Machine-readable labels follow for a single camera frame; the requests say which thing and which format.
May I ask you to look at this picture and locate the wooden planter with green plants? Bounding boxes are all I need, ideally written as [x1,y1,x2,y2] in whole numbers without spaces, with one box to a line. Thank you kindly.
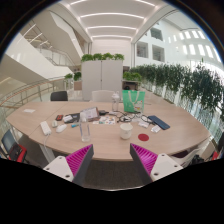
[122,70,143,91]

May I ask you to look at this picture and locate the brown-edged notebook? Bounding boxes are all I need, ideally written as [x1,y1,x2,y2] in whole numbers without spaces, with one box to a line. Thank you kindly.
[79,106,101,122]

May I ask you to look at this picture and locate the green tote bag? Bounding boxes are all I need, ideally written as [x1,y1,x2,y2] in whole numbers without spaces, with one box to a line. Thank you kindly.
[121,89,146,114]

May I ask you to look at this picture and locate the flat round red coaster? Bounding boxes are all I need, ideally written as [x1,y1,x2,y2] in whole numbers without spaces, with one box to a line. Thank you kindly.
[137,133,150,142]

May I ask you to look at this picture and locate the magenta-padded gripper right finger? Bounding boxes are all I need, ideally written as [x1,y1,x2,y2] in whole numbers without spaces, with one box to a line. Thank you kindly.
[129,143,184,186]

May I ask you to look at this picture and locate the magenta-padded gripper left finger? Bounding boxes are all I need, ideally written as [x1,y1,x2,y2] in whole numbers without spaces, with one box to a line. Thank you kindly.
[43,143,95,187]

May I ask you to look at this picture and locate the white cabinet with plants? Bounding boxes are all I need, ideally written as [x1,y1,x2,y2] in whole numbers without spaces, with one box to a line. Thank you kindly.
[80,52,125,101]

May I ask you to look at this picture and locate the dark blue keyboard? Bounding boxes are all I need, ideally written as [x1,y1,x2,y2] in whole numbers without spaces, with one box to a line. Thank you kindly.
[147,114,171,131]

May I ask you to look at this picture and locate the tangle of black cables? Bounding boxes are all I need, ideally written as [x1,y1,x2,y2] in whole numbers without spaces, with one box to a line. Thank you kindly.
[114,110,154,124]

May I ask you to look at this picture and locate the row of green plants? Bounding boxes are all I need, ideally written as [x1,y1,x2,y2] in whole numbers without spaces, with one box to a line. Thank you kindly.
[128,61,224,121]

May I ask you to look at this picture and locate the clear plastic water bottle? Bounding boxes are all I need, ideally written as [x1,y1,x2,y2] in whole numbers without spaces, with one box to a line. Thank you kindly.
[78,112,92,143]

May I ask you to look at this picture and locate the white cup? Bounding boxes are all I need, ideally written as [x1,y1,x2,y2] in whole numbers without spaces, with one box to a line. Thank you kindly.
[119,122,134,140]

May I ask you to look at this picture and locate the clear tumbler with lid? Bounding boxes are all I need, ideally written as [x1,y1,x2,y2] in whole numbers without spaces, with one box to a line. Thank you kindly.
[111,91,121,113]

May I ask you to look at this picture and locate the glass railing with wooden handrail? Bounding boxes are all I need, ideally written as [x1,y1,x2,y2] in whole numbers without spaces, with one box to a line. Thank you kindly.
[0,78,66,109]

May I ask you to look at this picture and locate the white power strip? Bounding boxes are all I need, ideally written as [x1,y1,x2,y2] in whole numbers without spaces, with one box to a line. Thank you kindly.
[39,120,52,136]

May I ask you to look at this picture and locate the ceiling light strips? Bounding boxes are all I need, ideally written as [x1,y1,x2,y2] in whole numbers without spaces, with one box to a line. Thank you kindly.
[68,0,158,39]

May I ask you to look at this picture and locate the white packet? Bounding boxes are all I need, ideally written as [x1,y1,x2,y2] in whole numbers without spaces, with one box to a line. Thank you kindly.
[150,124,162,134]

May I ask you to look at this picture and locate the white ribbed box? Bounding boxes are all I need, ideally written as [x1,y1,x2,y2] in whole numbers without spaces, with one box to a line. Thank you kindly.
[62,114,74,123]

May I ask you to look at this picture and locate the colourful sticker sheet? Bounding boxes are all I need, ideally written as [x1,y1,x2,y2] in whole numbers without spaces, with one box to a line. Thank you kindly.
[92,115,117,126]

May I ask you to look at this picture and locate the black tablet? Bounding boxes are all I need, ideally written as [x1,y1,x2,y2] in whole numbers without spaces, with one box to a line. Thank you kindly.
[63,112,81,124]

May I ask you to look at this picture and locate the white computer mouse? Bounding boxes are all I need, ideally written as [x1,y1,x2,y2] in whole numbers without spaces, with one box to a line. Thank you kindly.
[55,124,68,134]

